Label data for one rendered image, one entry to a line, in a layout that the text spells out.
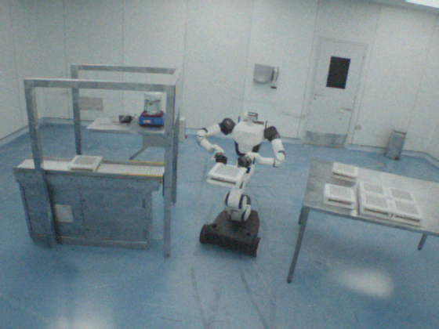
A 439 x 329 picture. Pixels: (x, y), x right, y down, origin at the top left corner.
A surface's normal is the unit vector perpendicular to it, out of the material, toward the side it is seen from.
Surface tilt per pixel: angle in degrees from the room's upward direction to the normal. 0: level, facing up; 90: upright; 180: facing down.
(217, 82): 90
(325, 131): 90
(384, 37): 90
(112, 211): 90
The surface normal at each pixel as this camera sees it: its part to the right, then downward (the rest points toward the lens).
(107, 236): 0.07, 0.40
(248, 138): -0.30, 0.36
